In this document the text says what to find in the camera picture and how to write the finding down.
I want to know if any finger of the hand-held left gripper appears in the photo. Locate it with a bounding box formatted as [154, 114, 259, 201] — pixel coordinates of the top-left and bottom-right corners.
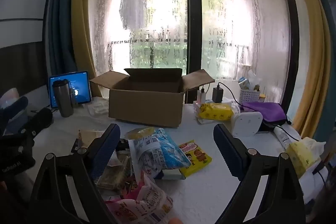
[21, 108, 53, 135]
[0, 96, 29, 125]

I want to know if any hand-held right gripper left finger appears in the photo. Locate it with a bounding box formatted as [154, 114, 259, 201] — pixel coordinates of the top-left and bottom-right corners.
[29, 123, 121, 224]

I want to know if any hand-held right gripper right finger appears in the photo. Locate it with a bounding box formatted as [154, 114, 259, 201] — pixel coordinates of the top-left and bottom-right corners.
[213, 123, 306, 224]

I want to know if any yellow cartoon snack packet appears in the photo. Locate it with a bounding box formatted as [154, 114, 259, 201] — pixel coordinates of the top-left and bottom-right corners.
[178, 139, 213, 178]

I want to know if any blue snack bag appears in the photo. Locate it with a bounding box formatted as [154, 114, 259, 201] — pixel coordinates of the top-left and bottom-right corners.
[131, 127, 191, 177]

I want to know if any brown cardboard box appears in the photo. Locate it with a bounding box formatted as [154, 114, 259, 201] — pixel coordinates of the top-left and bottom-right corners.
[89, 68, 216, 128]

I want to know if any beige snack packet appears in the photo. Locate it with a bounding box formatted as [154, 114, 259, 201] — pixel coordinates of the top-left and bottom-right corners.
[71, 130, 105, 153]

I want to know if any brown snack packet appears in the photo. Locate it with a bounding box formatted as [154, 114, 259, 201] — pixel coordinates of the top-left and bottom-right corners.
[97, 151, 132, 190]

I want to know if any stainless steel tumbler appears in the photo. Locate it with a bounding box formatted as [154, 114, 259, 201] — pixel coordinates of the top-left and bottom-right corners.
[52, 80, 74, 118]

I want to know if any white plastic device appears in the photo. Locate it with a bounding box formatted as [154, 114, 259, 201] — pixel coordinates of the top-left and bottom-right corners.
[230, 111, 263, 136]

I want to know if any yellow wet wipes pack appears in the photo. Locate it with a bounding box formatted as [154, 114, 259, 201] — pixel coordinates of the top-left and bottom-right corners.
[199, 102, 234, 121]

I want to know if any yellow clear snack bag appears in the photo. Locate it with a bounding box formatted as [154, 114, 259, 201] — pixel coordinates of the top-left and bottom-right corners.
[125, 127, 156, 140]

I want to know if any clear plastic wrap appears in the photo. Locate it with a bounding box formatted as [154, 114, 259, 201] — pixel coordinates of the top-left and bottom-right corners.
[88, 99, 109, 117]

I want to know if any black charger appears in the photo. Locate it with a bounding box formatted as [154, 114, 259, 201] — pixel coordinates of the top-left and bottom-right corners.
[212, 87, 223, 103]

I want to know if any purple cloth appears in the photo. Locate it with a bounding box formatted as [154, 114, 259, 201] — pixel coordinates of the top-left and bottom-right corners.
[240, 101, 288, 125]

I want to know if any tablet with blue screen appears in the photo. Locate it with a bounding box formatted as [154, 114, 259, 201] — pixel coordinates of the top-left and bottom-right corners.
[49, 71, 92, 109]

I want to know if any white plastic basket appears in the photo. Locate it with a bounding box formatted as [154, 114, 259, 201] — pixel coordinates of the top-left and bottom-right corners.
[239, 88, 261, 104]

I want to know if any white charger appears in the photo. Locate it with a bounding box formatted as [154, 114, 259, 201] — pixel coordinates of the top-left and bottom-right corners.
[197, 88, 206, 105]

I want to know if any white cream tube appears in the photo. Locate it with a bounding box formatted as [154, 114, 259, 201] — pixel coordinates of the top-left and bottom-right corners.
[273, 126, 294, 149]

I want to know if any pink snack bag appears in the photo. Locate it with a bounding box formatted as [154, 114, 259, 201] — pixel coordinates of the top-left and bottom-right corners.
[105, 172, 174, 224]

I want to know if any white crumpled plastic bag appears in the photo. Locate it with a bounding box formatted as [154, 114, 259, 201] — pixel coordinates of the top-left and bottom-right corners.
[247, 69, 262, 88]

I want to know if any yellow tissue pack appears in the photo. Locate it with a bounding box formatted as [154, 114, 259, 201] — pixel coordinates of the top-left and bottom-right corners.
[285, 137, 327, 178]

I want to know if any teal curtain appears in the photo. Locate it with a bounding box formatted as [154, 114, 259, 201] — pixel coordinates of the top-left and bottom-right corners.
[42, 0, 79, 77]

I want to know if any yellow curtain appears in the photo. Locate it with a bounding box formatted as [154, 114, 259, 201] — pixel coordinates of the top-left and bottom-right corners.
[71, 0, 103, 98]
[286, 0, 334, 138]

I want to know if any balcony railing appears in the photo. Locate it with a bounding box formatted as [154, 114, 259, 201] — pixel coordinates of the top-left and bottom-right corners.
[106, 36, 252, 68]

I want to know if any hanging grey garment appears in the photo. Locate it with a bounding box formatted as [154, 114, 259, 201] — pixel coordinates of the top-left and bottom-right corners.
[119, 0, 146, 30]

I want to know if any black charger cable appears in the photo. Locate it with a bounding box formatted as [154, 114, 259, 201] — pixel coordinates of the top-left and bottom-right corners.
[217, 82, 252, 109]

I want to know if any black window frame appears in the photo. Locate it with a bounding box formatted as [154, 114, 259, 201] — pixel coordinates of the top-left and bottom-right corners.
[185, 0, 301, 114]

